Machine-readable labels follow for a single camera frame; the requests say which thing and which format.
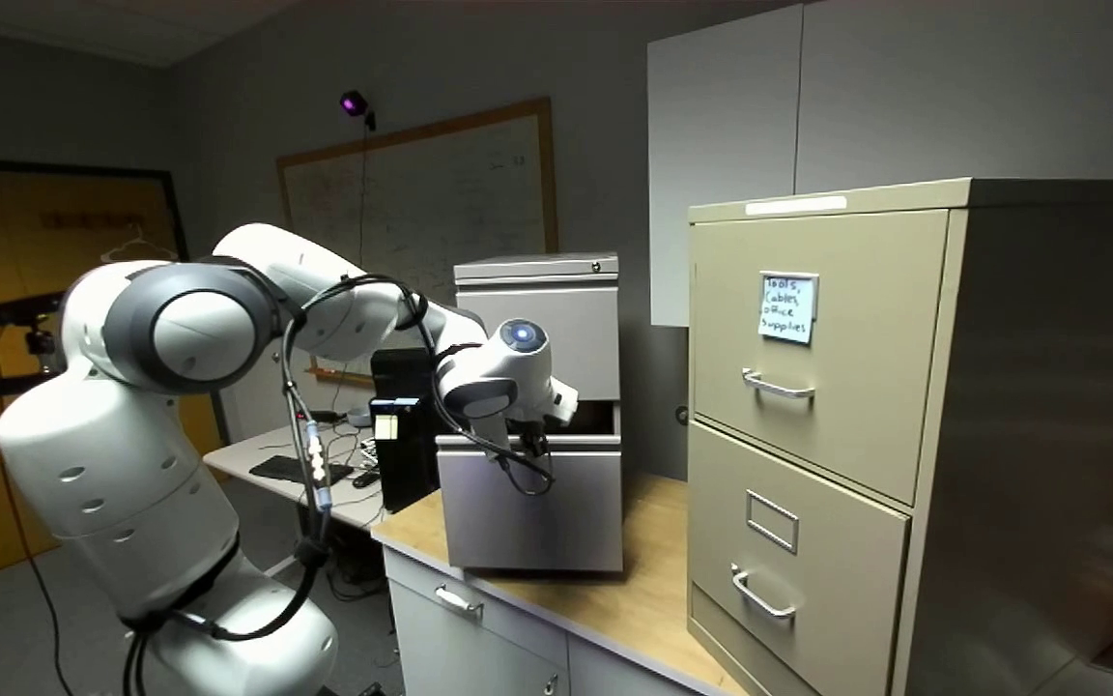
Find beige drawer with paper label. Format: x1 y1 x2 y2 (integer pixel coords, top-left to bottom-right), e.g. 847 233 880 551
684 203 955 510

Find silver handle of labelled drawer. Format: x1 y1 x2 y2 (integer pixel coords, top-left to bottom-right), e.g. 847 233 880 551
740 363 825 414

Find white wall cabinets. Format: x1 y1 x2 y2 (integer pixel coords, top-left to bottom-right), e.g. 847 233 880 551
641 0 1113 331

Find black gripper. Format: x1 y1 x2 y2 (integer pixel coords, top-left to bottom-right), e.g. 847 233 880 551
487 404 556 464

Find white file cabinet higher drawer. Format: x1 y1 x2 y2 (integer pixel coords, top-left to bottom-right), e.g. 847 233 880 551
451 279 625 404

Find gray desk drawer unit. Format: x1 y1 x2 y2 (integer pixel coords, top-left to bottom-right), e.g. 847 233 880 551
380 545 702 696

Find gray side desk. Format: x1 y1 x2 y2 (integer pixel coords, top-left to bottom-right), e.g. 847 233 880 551
203 416 394 533

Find wood framed whiteboard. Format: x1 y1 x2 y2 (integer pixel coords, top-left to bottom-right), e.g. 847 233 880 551
276 91 561 389

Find white handwritten paper label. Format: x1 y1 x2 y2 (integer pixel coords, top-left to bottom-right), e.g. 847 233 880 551
753 267 825 350

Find silver handle of unlabelled drawer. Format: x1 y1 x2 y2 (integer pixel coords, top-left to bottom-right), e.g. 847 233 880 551
728 560 803 634

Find wall camera with purple light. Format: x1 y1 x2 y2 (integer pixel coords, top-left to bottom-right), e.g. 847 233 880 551
338 84 382 136

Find black box device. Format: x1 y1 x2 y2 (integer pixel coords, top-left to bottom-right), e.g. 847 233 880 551
367 344 450 514

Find orange door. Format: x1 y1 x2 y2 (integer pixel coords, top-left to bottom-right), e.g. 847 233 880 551
0 154 227 600

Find tall beige file cabinet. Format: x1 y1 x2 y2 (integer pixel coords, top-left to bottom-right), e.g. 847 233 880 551
684 175 1113 696

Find silver desk drawer handle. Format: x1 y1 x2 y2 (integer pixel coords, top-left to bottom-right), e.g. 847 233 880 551
429 585 487 626

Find black camera on stand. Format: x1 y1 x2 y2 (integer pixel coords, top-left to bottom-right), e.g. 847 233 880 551
0 287 70 377

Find beige drawer with empty label frame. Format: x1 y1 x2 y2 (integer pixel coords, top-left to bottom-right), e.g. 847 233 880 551
684 416 915 696

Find small white file cabinet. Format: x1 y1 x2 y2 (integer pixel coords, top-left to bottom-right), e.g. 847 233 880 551
434 246 630 581

